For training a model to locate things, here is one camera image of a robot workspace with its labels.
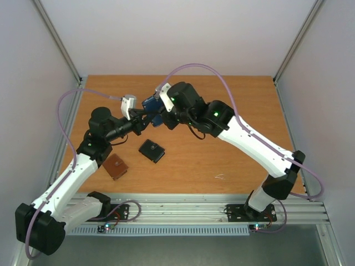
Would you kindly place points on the aluminium rail base frame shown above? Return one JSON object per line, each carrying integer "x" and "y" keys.
{"x": 163, "y": 208}

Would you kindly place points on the dark blue card holder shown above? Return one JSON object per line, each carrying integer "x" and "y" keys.
{"x": 152, "y": 106}

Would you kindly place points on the slotted grey cable duct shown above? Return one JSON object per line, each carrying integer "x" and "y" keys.
{"x": 162, "y": 230}

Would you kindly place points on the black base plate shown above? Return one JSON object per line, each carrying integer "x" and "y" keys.
{"x": 121, "y": 212}
{"x": 240, "y": 213}

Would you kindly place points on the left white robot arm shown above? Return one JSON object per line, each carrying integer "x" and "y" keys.
{"x": 43, "y": 224}

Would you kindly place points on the left aluminium corner post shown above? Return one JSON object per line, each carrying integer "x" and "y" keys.
{"x": 39, "y": 6}

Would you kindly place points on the aluminium corner post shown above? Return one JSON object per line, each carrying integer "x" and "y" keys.
{"x": 39, "y": 6}
{"x": 306, "y": 25}

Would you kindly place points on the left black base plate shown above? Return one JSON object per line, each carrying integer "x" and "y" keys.
{"x": 121, "y": 212}

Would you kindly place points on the right small circuit board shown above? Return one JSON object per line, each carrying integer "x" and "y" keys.
{"x": 258, "y": 227}

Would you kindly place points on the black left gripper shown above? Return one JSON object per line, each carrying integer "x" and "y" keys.
{"x": 140, "y": 124}

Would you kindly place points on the right aluminium corner post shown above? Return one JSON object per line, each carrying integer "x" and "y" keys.
{"x": 306, "y": 25}

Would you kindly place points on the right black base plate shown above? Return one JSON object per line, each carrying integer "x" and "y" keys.
{"x": 240, "y": 213}

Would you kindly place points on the black card holder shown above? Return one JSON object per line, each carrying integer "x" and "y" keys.
{"x": 152, "y": 151}

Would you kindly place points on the left small circuit board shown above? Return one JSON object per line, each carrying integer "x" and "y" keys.
{"x": 106, "y": 227}

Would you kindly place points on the brown card holder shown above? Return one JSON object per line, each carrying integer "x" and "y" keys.
{"x": 115, "y": 166}

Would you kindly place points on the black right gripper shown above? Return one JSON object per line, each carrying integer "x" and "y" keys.
{"x": 167, "y": 117}

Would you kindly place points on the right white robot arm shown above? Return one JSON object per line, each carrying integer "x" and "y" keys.
{"x": 183, "y": 105}

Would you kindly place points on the small circuit board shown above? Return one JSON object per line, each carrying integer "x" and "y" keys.
{"x": 106, "y": 227}
{"x": 258, "y": 227}

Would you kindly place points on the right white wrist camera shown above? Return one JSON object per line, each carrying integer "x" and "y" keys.
{"x": 161, "y": 92}

